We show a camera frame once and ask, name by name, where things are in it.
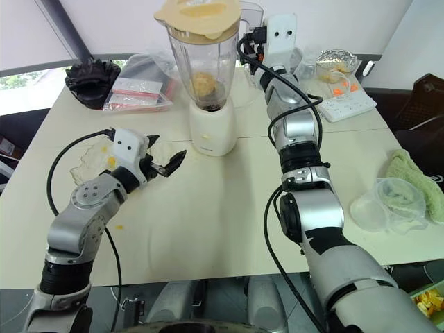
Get grey rounded shape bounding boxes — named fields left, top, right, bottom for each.
left=247, top=275, right=289, bottom=333
left=146, top=280, right=206, bottom=325

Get cream blender lid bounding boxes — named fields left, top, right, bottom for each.
left=153, top=0, right=242, bottom=40

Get white power strip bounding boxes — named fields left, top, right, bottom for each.
left=316, top=89, right=378, bottom=123

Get orange segments in tray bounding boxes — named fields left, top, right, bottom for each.
left=415, top=290, right=444, bottom=316

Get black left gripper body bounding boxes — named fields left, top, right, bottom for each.
left=138, top=154, right=167, bottom=181

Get orange segments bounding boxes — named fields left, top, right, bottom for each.
left=99, top=145, right=117, bottom=167
left=415, top=290, right=444, bottom=316
left=189, top=70, right=219, bottom=102

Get clear blender jar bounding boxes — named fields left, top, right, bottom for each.
left=155, top=1, right=265, bottom=112

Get cream blender base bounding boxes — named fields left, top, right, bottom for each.
left=188, top=98, right=238, bottom=157

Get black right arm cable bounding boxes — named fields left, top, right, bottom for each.
left=237, top=26, right=332, bottom=333

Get orange segments on plate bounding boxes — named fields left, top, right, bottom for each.
left=99, top=145, right=117, bottom=167

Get clear bag with yellow bits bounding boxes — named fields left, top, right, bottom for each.
left=69, top=139, right=168, bottom=185

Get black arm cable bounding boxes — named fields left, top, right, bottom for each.
left=46, top=128, right=124, bottom=333
left=237, top=26, right=332, bottom=333

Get green towel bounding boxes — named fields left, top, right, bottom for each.
left=384, top=148, right=444, bottom=223

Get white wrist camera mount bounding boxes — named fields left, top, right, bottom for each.
left=110, top=128, right=151, bottom=185
left=262, top=13, right=298, bottom=67

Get bag of red-white packets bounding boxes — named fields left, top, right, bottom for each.
left=102, top=53, right=178, bottom=114

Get dark chair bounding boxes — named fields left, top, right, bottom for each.
left=0, top=108, right=53, bottom=190

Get black plastic crate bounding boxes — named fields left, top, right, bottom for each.
left=394, top=71, right=444, bottom=133

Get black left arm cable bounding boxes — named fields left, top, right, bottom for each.
left=46, top=128, right=124, bottom=333

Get small orange plastic pieces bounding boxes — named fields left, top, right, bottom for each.
left=332, top=82, right=361, bottom=97

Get green tray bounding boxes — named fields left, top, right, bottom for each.
left=408, top=280, right=444, bottom=317

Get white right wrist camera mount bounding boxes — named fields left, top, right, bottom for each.
left=262, top=13, right=298, bottom=67

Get clear plastic containers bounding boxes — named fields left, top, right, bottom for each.
left=348, top=176, right=428, bottom=234

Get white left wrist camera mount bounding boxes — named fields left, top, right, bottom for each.
left=110, top=128, right=151, bottom=185

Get clear crumpled plastic bag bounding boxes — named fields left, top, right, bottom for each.
left=151, top=51, right=178, bottom=76

